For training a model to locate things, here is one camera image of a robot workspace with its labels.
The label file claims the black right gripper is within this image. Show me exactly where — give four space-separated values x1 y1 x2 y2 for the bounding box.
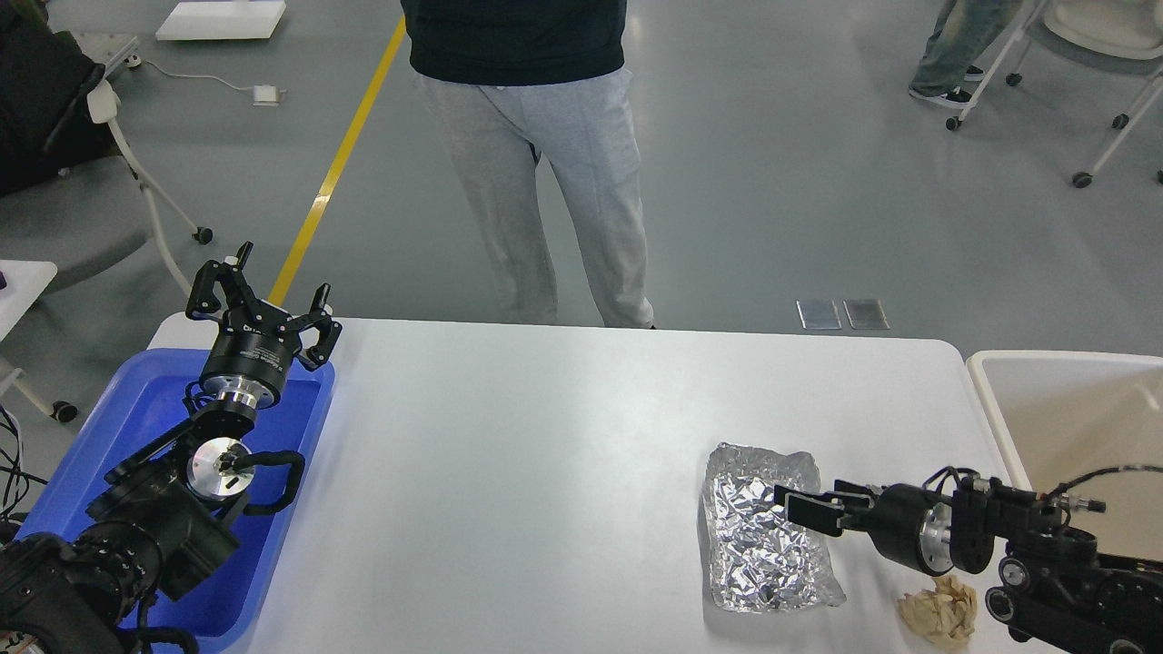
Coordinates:
773 479 954 577

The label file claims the blue plastic bin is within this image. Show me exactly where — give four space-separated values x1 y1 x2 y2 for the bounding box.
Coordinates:
17 349 335 653

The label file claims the white flat board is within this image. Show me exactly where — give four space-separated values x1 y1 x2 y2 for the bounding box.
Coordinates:
154 1 287 42

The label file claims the person in jeans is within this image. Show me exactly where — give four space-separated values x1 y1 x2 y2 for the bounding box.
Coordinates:
907 1 1023 108

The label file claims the beige plastic bin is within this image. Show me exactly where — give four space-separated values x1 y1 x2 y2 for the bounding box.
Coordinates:
966 351 1162 561

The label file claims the person in grey sweatpants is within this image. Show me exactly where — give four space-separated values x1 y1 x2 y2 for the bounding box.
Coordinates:
402 1 656 330

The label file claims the crumpled brown paper ball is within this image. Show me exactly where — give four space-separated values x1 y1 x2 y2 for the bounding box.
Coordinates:
896 575 979 653

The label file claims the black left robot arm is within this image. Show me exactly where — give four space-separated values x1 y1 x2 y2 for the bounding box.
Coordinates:
3 242 343 653

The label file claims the aluminium foil tray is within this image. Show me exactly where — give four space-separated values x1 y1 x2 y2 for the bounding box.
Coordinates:
701 442 847 614

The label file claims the grey office chair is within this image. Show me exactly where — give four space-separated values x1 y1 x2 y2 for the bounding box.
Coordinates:
3 1 191 293

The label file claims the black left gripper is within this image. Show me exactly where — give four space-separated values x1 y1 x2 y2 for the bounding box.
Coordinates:
185 242 343 410

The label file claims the white rolling chair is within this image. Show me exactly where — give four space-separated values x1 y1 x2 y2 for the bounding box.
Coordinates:
944 1 1160 189

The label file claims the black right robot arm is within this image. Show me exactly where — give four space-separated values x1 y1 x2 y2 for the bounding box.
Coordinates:
775 465 1162 653

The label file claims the white side table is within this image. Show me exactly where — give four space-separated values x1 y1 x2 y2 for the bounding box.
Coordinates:
0 260 80 422

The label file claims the black cables bundle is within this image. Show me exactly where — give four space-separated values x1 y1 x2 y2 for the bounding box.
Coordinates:
0 404 48 523

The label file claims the white power adapter with cable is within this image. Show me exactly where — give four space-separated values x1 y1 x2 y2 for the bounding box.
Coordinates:
124 54 285 107

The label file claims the right metal floor plate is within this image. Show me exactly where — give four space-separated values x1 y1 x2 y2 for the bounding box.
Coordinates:
843 299 890 330

